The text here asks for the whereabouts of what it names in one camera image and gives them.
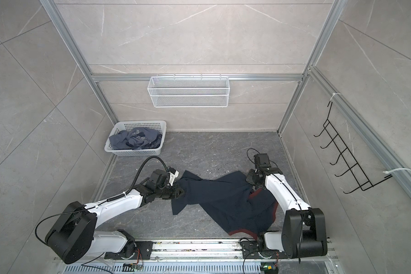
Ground navy tank top red trim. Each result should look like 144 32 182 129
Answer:
171 171 278 239

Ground white plastic laundry basket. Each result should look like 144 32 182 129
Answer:
105 121 167 156

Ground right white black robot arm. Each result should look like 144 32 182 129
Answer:
247 153 328 259

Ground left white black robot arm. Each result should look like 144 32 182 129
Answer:
43 168 184 264

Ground grey blue tank top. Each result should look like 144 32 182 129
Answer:
109 127 163 150

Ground small circuit board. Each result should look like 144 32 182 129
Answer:
122 263 143 272

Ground white zip tie upper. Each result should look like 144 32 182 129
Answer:
329 92 341 102

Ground white zip tie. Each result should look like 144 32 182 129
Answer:
329 92 341 102
382 167 411 175

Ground white zip tie lower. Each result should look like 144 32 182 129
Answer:
382 167 411 175

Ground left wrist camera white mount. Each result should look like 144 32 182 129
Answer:
168 167 179 186

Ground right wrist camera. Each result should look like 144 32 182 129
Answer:
253 154 271 170

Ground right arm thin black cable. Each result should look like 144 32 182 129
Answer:
245 148 261 165

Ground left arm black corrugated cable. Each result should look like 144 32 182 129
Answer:
105 155 169 203

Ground aluminium mounting rail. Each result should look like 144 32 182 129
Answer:
53 238 339 264

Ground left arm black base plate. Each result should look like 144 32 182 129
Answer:
104 241 154 260

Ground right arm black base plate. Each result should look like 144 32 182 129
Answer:
239 238 287 260

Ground black wire hook rack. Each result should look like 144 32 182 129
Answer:
314 102 393 194

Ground white wire mesh wall basket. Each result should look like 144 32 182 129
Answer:
147 76 231 108

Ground white slotted cable duct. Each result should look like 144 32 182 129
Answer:
62 261 262 274

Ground aluminium frame profiles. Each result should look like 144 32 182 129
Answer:
41 1 411 198

